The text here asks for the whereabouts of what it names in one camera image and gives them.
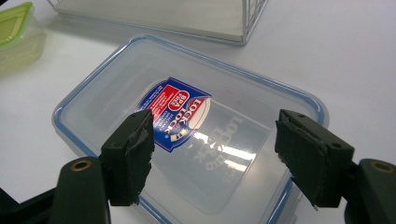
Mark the clear container with green lid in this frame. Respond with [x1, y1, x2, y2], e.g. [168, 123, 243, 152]
[0, 1, 48, 75]

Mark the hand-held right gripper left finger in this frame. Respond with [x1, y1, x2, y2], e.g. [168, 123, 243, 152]
[100, 108, 156, 207]

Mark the clear container with blue-rimmed lid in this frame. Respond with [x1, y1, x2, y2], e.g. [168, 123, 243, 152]
[51, 34, 330, 224]

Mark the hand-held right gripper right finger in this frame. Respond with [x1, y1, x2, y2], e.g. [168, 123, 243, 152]
[274, 108, 356, 211]

